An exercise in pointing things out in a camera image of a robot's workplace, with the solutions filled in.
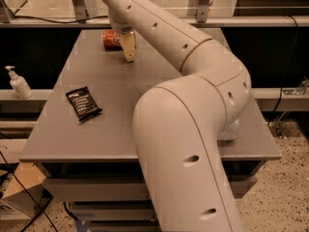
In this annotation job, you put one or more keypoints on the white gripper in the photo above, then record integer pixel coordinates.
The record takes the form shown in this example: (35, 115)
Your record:
(120, 27)

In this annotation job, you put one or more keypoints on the red coke can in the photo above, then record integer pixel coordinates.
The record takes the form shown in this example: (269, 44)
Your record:
(111, 40)

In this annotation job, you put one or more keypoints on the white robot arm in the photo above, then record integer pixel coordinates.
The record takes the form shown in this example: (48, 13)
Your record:
(176, 123)

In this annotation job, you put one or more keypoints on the black snack bar packet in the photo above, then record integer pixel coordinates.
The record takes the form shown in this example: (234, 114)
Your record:
(83, 103)

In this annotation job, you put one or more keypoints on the grey drawer cabinet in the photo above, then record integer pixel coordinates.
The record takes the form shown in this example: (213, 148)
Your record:
(103, 146)

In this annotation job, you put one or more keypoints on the white pump dispenser bottle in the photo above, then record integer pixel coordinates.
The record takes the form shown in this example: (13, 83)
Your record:
(19, 84)

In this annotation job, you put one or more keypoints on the top grey drawer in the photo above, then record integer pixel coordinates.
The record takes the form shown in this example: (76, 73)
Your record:
(97, 189)

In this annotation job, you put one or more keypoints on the grey drawer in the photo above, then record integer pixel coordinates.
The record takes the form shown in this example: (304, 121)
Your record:
(97, 189)
(124, 226)
(136, 211)

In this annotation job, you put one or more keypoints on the middle grey drawer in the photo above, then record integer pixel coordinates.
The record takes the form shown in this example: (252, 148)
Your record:
(136, 211)

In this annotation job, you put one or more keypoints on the cardboard box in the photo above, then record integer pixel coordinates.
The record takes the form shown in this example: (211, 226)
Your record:
(21, 192)

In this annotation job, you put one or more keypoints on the bottom grey drawer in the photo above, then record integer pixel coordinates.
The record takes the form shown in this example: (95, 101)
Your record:
(124, 226)

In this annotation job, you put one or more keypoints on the grey metal bracket left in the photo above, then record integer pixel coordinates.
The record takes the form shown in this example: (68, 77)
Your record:
(79, 9)

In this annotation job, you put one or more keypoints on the grey metal bracket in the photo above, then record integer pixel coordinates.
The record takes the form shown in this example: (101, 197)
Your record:
(202, 10)
(79, 9)

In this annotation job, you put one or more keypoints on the grey metal bracket right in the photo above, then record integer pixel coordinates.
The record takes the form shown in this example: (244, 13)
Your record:
(202, 10)

